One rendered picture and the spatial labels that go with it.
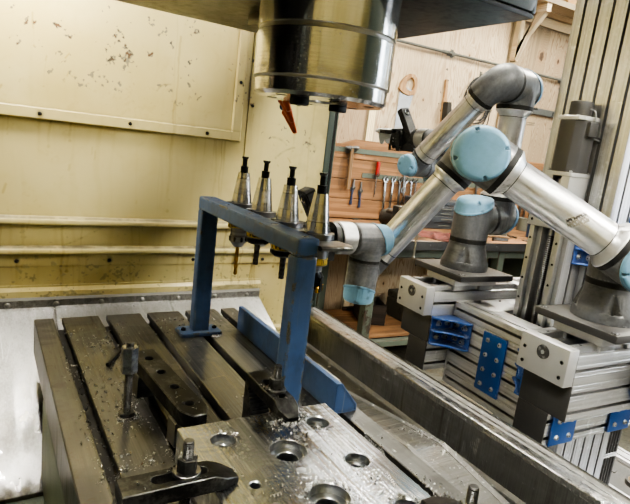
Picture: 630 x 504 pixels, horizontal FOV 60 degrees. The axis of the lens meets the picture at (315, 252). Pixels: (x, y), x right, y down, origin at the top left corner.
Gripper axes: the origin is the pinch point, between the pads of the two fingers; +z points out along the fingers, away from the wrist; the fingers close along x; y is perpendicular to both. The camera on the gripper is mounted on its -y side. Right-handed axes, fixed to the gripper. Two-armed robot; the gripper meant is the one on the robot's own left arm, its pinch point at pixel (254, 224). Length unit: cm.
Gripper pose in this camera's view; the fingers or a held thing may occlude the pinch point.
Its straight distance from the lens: 113.4
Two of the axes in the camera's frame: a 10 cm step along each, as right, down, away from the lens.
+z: -8.5, -0.2, -5.3
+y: -1.3, 9.8, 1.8
